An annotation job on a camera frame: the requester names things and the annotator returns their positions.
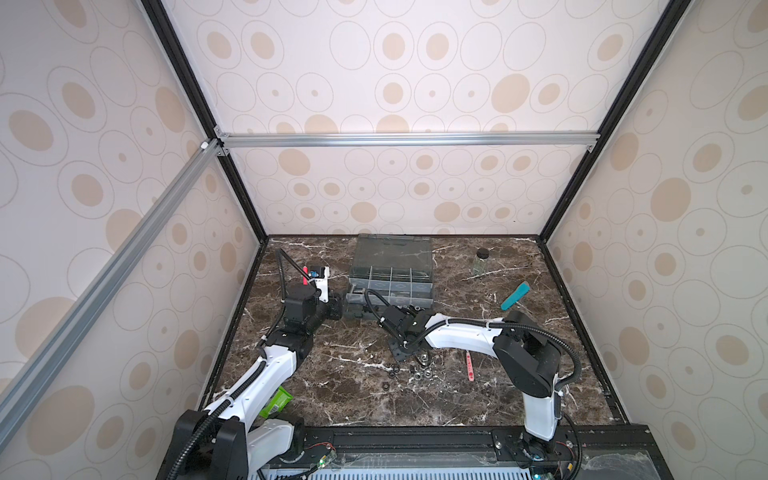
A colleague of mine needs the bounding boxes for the green plastic packet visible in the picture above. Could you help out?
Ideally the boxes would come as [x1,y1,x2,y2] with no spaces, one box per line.
[259,386,293,419]

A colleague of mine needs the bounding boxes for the cluster of silver hex nuts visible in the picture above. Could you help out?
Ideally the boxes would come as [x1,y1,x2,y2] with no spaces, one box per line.
[388,352,443,380]

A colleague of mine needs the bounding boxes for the grey compartment organizer box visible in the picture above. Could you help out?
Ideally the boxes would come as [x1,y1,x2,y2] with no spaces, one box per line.
[345,234,434,319]

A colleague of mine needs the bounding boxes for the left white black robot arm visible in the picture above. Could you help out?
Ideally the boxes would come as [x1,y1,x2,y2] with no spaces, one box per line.
[157,266,343,479]

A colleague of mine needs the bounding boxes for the small black-lidded glass jar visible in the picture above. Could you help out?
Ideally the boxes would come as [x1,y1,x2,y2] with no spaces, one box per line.
[473,247,490,275]

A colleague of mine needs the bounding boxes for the left diagonal aluminium frame bar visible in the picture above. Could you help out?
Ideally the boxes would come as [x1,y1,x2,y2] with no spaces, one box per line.
[1,138,222,449]

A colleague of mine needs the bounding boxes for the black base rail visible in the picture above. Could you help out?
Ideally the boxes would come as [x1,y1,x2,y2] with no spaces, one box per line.
[157,424,673,480]

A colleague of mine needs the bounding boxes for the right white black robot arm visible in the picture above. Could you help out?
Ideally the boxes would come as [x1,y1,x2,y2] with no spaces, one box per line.
[372,305,582,445]

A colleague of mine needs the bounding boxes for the horizontal aluminium frame bar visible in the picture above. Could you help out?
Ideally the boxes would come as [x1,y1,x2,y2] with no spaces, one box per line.
[222,131,600,148]

